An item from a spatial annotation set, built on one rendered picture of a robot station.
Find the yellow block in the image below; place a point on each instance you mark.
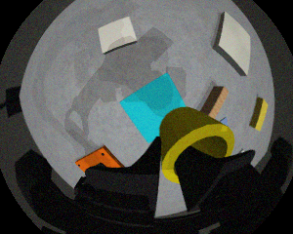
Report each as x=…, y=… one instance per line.
x=259, y=115

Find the tan wooden bar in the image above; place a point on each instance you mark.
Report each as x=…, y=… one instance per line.
x=214, y=101

